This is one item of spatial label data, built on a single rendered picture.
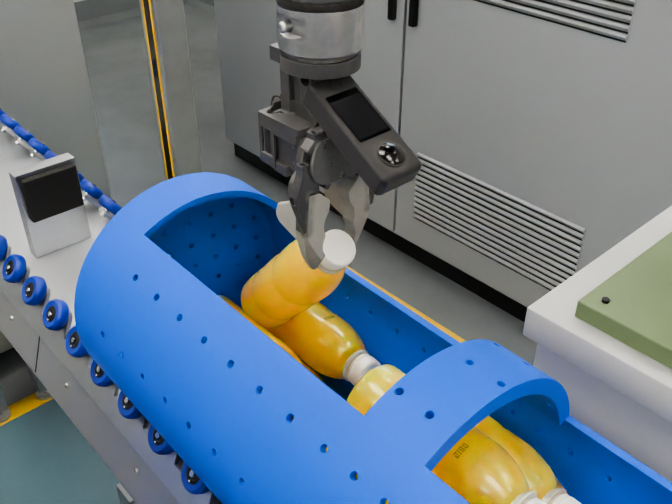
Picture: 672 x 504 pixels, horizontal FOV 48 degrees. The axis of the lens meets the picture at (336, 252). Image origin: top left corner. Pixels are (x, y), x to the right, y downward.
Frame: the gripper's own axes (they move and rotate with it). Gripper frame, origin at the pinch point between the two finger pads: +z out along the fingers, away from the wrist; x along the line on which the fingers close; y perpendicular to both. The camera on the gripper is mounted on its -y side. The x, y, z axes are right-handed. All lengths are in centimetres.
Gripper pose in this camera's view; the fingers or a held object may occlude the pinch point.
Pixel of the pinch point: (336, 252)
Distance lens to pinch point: 76.2
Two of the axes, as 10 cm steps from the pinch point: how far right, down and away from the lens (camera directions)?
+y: -6.6, -4.2, 6.3
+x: -7.5, 3.6, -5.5
